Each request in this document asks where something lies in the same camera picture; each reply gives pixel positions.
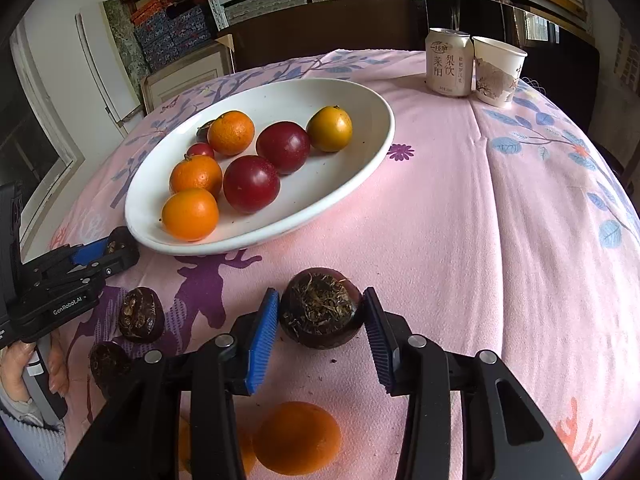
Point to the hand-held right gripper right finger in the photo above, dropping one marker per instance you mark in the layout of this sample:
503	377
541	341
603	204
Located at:
377	345

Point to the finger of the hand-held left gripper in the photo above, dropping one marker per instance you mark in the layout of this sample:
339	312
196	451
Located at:
117	262
90	252

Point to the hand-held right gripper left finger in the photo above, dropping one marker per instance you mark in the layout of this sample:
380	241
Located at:
262	345

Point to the dark brown water chestnut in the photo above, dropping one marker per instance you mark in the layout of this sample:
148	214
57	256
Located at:
320	310
107	360
122	237
141	314
202	132

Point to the small orange tangerine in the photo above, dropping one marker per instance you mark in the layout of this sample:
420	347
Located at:
196	176
231	132

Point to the small red fruit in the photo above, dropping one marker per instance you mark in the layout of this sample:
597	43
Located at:
200	150

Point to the dark red plum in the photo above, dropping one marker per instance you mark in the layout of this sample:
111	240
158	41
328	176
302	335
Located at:
282	146
251	183

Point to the white oval plate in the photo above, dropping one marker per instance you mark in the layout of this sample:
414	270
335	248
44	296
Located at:
325	185

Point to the person's left forearm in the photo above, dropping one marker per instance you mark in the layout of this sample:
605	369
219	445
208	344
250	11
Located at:
25	425

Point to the person's left hand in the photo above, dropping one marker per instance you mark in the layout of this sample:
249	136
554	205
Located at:
15	370

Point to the white framed window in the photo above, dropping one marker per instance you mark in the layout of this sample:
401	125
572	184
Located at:
65	160

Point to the printed pink tablecloth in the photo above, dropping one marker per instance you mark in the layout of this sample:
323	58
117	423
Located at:
450	210

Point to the white board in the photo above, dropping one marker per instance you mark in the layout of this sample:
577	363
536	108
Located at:
105	70

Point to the cardboard box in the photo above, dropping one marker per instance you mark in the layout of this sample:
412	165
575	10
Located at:
185	77

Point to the grey marble slab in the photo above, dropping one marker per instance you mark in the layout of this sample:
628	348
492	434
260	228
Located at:
125	35

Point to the stack of blue patterned boxes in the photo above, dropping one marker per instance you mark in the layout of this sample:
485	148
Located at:
175	30

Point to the white drink can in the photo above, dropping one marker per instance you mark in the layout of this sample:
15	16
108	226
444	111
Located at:
447	67

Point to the white paper cup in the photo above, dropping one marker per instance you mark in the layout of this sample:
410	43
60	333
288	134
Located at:
500	75

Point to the stack of grey patterned boxes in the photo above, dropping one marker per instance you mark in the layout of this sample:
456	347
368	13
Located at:
265	2

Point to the dark wooden panel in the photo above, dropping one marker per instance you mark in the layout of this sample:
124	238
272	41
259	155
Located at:
325	25

